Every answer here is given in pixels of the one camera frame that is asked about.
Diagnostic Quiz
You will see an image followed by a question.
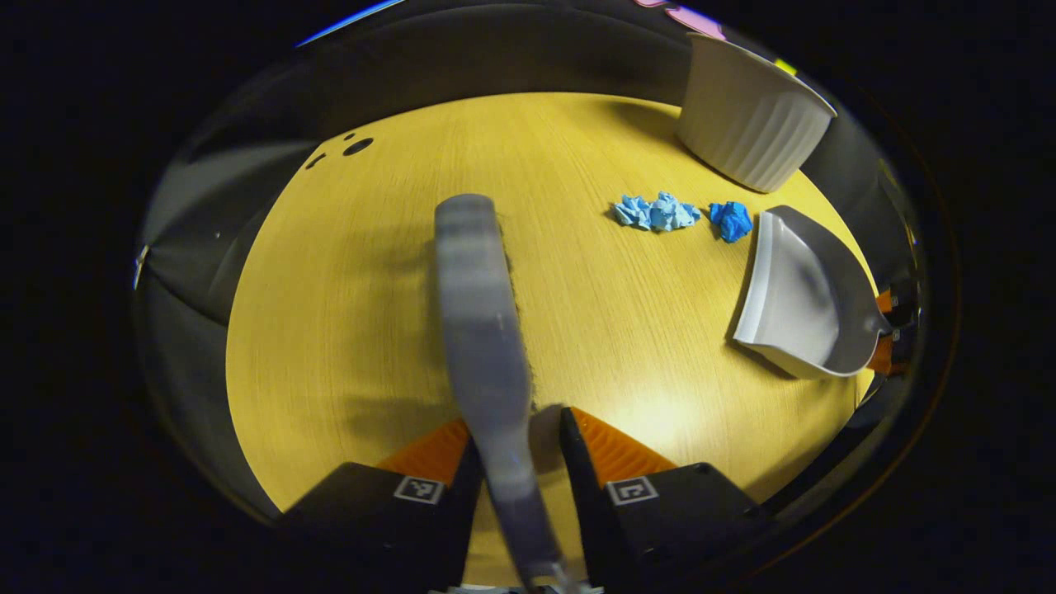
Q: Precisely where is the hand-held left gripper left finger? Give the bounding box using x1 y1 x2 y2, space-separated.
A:
280 417 489 591

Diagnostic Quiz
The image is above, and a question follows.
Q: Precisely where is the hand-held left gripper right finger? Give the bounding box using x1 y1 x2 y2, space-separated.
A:
559 406 776 592

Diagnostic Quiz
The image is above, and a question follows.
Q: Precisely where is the grey dustpan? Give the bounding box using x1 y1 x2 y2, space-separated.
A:
730 205 897 381

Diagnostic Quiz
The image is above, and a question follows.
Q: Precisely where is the dark blue paper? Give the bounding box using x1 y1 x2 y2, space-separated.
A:
708 200 754 244

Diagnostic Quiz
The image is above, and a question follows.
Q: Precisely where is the small grey broom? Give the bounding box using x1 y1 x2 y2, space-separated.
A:
433 193 582 593

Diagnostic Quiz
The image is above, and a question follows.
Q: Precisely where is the white ribbed garbage bin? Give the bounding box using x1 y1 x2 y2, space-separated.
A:
675 33 838 194

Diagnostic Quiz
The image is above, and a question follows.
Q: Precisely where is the light blue paper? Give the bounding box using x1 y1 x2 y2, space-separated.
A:
612 191 703 234

